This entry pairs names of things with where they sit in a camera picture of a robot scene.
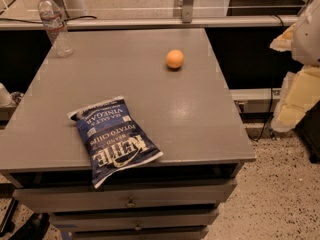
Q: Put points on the middle grey drawer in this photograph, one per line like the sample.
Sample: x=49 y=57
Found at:
x=135 y=220

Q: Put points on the bottom grey drawer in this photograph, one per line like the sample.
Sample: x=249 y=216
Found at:
x=178 y=233

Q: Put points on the clear plastic water bottle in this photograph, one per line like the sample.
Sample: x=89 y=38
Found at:
x=55 y=27

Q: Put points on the metal rail frame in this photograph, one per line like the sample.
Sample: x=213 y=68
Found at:
x=134 y=14

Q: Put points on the grey drawer cabinet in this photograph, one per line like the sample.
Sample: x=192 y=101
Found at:
x=188 y=113

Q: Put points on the grey drawer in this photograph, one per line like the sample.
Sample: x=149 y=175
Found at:
x=123 y=196
x=178 y=233
x=135 y=220

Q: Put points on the orange fruit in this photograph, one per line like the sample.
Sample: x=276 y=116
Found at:
x=174 y=59

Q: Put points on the top grey drawer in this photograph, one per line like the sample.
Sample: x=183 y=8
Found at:
x=123 y=196

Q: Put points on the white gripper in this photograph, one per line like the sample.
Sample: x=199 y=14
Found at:
x=308 y=39

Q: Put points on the blue Kettle chip bag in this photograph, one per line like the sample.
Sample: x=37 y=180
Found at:
x=112 y=138

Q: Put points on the white object at left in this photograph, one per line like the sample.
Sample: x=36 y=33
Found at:
x=5 y=96

